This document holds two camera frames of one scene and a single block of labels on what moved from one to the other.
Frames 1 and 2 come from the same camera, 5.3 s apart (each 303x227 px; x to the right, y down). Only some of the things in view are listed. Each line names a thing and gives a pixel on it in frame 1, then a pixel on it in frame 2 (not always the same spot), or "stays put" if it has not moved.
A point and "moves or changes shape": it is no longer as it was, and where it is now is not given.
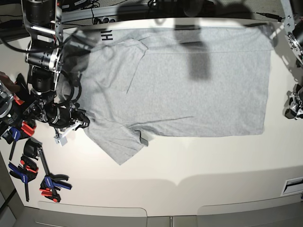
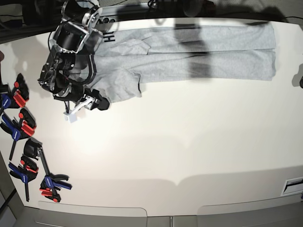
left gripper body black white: x=67 y=117 → x=78 y=97
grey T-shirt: x=132 y=83 moves or changes shape
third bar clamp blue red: x=25 y=171 stays put
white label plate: x=292 y=186 stays put
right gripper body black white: x=296 y=102 → x=301 y=82
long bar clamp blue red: x=52 y=183 stays put
